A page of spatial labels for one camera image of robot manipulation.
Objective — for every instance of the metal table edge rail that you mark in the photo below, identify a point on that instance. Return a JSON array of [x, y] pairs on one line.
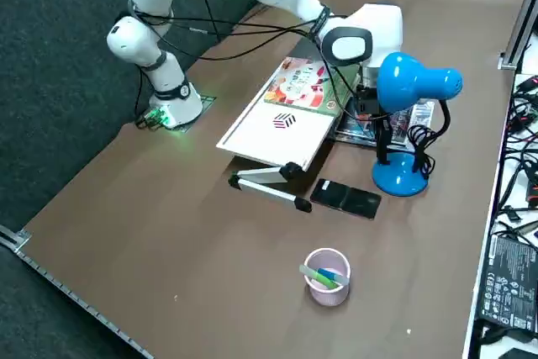
[[63, 286]]

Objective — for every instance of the green marker pen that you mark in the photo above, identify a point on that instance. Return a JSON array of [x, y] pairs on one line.
[[325, 281]]

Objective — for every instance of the black plug with red light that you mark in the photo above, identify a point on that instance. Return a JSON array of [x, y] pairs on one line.
[[534, 188], [532, 81]]

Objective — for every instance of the blue desk lamp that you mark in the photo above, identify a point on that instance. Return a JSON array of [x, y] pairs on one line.
[[412, 81]]

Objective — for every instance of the green cover picture book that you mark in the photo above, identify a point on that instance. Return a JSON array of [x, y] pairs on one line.
[[311, 86]]

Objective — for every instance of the metal corner bracket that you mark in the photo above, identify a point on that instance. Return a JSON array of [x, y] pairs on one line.
[[507, 61]]

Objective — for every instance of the white folding laptop stand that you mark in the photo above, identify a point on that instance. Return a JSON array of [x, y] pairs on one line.
[[277, 136]]

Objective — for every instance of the small blue cover book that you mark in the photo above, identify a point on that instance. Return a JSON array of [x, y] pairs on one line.
[[365, 130]]

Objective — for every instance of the black folding phone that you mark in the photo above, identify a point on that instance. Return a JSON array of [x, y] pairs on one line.
[[344, 199]]

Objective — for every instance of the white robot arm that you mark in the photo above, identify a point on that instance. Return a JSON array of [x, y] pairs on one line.
[[168, 73]]

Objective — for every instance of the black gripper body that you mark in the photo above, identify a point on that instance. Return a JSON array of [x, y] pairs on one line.
[[366, 102]]

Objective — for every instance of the aluminium frame post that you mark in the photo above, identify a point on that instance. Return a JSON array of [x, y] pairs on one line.
[[523, 18]]

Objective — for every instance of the pink mesh pen cup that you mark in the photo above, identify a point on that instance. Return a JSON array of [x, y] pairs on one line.
[[328, 296]]

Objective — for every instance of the blue marker pen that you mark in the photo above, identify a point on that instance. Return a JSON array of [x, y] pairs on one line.
[[332, 275]]

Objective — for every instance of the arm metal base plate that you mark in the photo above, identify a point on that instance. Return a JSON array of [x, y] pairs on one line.
[[208, 100]]

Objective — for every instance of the large glossy blue magazine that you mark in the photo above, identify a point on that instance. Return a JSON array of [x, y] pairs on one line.
[[422, 117]]

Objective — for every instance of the black labelled power adapter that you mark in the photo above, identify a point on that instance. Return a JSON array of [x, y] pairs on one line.
[[508, 283]]

